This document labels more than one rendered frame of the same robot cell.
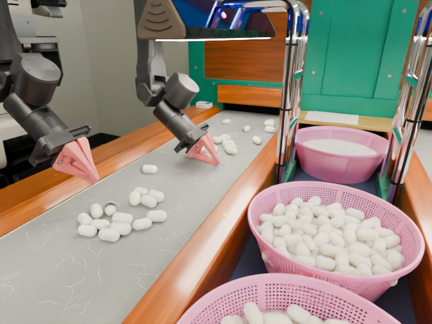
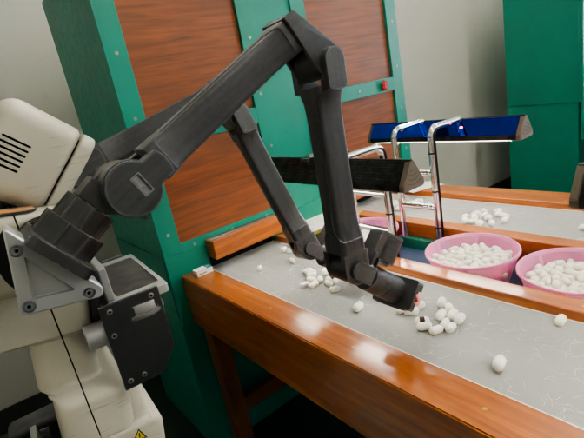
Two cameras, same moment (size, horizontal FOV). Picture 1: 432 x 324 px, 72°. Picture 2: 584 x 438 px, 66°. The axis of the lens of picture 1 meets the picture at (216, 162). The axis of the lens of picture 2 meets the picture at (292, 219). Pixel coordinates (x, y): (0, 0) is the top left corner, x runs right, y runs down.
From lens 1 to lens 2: 1.18 m
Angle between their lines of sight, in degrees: 55
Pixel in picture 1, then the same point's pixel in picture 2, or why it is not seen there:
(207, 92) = (190, 257)
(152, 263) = (488, 307)
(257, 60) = (230, 201)
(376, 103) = not seen: hidden behind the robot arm
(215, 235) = (478, 279)
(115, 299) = (518, 316)
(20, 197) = (395, 357)
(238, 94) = (236, 241)
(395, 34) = not seen: hidden behind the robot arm
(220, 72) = (195, 229)
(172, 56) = not seen: outside the picture
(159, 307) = (535, 294)
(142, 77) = (305, 238)
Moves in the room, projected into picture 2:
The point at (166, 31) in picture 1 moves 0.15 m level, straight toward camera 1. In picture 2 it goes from (418, 182) to (486, 176)
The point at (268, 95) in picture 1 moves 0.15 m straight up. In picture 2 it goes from (262, 228) to (255, 189)
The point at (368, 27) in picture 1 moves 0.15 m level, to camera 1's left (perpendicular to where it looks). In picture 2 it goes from (301, 147) to (284, 155)
